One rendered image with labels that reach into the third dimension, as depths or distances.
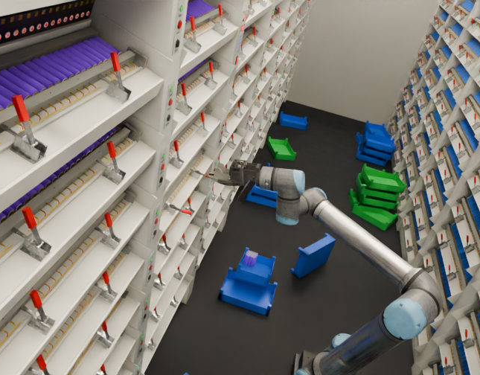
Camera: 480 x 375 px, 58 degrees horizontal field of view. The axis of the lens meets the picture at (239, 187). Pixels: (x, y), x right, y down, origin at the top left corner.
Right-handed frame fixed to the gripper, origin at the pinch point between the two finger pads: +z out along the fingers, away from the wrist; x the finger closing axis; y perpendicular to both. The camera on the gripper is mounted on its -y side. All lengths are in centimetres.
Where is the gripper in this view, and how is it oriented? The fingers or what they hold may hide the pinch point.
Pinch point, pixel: (211, 176)
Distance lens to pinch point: 173.0
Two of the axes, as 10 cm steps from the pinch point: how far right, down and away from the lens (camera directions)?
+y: -0.1, -8.7, -5.0
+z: -9.7, -1.2, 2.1
